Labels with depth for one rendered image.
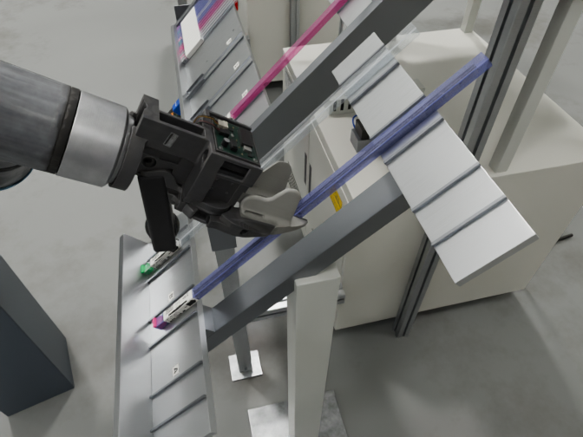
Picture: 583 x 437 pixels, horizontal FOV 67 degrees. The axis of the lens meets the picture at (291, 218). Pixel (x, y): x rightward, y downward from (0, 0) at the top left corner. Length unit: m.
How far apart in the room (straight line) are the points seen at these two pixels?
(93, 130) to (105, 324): 1.24
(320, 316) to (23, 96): 0.45
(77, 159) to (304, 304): 0.35
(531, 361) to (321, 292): 1.08
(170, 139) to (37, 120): 0.10
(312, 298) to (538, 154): 0.76
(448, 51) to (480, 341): 0.91
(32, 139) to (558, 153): 1.09
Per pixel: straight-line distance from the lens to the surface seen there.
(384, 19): 0.73
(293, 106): 0.75
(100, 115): 0.40
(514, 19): 0.80
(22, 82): 0.40
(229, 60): 1.02
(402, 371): 1.44
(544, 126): 1.31
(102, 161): 0.39
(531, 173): 1.15
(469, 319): 1.59
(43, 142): 0.39
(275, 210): 0.46
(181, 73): 1.17
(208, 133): 0.41
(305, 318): 0.64
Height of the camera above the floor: 1.29
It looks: 47 degrees down
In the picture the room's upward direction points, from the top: straight up
